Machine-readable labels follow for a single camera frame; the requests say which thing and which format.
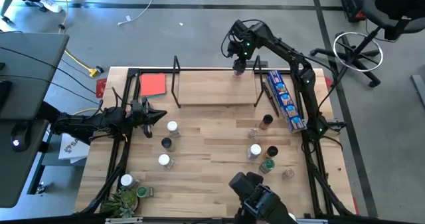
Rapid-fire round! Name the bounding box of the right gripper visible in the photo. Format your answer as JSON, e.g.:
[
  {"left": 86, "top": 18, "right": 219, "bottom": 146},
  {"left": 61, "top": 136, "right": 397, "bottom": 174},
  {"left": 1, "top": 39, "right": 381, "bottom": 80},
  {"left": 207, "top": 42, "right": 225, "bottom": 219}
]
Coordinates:
[{"left": 231, "top": 47, "right": 250, "bottom": 74}]

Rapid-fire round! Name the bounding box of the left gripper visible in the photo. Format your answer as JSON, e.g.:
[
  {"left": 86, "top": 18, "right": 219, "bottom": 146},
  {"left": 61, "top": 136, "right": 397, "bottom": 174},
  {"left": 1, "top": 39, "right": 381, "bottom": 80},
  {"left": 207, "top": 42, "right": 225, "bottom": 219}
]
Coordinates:
[{"left": 130, "top": 97, "right": 168, "bottom": 139}]

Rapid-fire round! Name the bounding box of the white lid bagel seasoning jar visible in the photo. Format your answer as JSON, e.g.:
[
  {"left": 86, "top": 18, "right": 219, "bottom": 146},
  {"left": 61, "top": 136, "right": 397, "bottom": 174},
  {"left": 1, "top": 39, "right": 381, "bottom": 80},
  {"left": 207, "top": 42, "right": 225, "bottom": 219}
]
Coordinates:
[
  {"left": 119, "top": 173, "right": 141, "bottom": 191},
  {"left": 157, "top": 153, "right": 175, "bottom": 170},
  {"left": 166, "top": 120, "right": 182, "bottom": 138},
  {"left": 246, "top": 143, "right": 263, "bottom": 161}
]

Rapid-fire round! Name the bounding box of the black lid jar yellow-green label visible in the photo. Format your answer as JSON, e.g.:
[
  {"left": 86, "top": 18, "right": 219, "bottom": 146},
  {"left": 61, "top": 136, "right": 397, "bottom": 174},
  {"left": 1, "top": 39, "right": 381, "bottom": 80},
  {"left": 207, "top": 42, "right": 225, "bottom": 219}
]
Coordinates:
[{"left": 161, "top": 137, "right": 176, "bottom": 153}]

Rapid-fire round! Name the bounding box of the black lid jar orange spice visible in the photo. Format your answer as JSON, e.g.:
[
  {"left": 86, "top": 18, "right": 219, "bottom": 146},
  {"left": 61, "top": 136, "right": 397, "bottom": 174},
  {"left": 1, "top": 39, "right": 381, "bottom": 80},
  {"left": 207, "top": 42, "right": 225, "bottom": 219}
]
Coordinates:
[{"left": 264, "top": 145, "right": 280, "bottom": 160}]

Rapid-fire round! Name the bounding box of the green lid herb jar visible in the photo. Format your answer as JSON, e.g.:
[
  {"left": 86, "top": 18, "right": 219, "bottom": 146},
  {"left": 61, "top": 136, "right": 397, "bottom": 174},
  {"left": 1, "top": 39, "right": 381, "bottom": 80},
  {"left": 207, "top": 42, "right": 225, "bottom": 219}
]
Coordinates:
[
  {"left": 135, "top": 185, "right": 155, "bottom": 199},
  {"left": 258, "top": 158, "right": 276, "bottom": 175}
]

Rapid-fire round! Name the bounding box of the red paper folder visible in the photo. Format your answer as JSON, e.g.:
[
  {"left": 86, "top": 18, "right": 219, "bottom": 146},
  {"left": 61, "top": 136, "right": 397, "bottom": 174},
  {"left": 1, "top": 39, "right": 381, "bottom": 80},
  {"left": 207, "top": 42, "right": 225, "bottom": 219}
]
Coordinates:
[{"left": 139, "top": 72, "right": 167, "bottom": 97}]

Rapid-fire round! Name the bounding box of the black flat bar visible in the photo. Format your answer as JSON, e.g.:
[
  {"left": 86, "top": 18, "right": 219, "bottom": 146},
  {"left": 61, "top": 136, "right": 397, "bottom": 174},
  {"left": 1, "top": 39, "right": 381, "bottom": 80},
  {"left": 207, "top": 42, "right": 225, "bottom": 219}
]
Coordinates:
[{"left": 261, "top": 82, "right": 280, "bottom": 118}]

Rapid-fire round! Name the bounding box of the blue plastic wrap box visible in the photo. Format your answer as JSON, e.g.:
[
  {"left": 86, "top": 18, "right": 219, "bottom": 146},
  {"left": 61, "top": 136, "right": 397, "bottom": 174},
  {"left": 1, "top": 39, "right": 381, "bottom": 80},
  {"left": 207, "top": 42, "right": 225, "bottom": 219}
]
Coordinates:
[{"left": 266, "top": 70, "right": 308, "bottom": 134}]

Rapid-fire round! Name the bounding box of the white box with logo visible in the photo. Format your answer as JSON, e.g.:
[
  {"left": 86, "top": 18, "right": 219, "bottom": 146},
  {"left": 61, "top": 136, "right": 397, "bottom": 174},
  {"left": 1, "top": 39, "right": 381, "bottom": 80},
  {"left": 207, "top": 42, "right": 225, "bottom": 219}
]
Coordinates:
[{"left": 58, "top": 132, "right": 91, "bottom": 164}]

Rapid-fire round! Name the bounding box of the green succulent plant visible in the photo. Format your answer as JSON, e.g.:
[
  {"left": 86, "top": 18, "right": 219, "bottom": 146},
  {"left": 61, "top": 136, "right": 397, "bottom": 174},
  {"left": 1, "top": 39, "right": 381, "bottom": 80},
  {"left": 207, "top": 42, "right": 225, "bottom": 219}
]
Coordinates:
[{"left": 98, "top": 187, "right": 139, "bottom": 219}]

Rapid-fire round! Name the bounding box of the black desk support bar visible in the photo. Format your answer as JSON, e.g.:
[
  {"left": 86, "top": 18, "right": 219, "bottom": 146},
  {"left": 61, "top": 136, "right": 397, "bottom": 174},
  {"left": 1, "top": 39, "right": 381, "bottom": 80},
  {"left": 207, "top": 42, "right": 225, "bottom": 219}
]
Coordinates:
[{"left": 35, "top": 100, "right": 94, "bottom": 146}]

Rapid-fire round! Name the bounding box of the grey desk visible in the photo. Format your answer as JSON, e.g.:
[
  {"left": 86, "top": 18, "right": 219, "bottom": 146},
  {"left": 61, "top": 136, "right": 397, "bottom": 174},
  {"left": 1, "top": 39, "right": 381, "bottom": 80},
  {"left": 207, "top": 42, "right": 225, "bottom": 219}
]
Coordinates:
[{"left": 0, "top": 31, "right": 70, "bottom": 209}]

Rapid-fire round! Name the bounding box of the black bulky device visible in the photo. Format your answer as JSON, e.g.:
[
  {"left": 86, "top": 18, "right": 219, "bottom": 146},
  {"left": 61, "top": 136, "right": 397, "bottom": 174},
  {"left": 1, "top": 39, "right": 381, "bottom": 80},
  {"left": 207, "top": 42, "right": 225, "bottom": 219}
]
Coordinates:
[{"left": 228, "top": 171, "right": 298, "bottom": 224}]

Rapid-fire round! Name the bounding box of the black computer mouse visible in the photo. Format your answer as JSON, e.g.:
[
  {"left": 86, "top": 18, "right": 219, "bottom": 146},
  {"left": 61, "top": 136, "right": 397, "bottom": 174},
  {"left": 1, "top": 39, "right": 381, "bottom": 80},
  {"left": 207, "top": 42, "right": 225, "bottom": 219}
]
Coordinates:
[{"left": 11, "top": 124, "right": 31, "bottom": 153}]

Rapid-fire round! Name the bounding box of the person's foot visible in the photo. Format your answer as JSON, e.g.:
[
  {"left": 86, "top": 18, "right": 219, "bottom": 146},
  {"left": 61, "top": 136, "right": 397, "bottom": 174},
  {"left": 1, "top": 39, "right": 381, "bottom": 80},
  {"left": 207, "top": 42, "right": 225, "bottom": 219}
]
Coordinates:
[{"left": 39, "top": 0, "right": 64, "bottom": 14}]

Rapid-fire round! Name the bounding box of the black keyboard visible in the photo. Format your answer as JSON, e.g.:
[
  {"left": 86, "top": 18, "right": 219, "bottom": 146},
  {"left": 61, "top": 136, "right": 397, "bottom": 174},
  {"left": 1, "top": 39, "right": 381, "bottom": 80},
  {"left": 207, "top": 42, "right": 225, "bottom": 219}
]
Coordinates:
[{"left": 0, "top": 80, "right": 13, "bottom": 112}]

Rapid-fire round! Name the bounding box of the black swivel stool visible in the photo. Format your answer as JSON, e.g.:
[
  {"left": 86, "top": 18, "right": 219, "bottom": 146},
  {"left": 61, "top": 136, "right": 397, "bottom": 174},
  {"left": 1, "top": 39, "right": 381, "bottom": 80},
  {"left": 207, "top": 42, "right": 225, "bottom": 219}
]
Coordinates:
[{"left": 310, "top": 0, "right": 425, "bottom": 88}]

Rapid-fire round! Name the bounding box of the grey metal bar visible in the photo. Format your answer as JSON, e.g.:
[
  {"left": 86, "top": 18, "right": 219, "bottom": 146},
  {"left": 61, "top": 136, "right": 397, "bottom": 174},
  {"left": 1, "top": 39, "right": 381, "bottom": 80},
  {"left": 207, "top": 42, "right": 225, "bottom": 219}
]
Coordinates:
[{"left": 410, "top": 74, "right": 425, "bottom": 109}]

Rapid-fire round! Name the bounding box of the black metal table frame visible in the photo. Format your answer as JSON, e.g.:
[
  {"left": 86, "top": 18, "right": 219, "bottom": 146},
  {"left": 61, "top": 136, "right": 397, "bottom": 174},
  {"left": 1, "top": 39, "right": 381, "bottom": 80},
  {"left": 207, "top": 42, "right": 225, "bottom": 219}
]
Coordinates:
[{"left": 79, "top": 66, "right": 355, "bottom": 218}]

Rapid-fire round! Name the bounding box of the yellow extension cable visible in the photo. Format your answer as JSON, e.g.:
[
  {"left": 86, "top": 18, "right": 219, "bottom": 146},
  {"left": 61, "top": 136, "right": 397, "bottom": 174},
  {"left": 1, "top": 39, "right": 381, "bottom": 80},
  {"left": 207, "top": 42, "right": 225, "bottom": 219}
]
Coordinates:
[{"left": 64, "top": 49, "right": 100, "bottom": 78}]

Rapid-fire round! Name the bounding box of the white floor cable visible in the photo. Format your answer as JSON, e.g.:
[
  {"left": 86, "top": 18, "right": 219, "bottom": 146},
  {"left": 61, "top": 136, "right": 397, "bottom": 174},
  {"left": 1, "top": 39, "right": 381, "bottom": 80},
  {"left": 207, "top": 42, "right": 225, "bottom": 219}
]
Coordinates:
[{"left": 117, "top": 0, "right": 219, "bottom": 27}]

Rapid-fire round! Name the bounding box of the silver metal bracket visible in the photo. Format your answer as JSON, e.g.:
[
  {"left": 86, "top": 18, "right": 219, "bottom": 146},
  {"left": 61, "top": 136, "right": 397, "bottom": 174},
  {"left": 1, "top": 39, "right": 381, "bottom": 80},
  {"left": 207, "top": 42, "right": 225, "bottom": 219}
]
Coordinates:
[
  {"left": 105, "top": 217, "right": 143, "bottom": 224},
  {"left": 291, "top": 218, "right": 329, "bottom": 224}
]

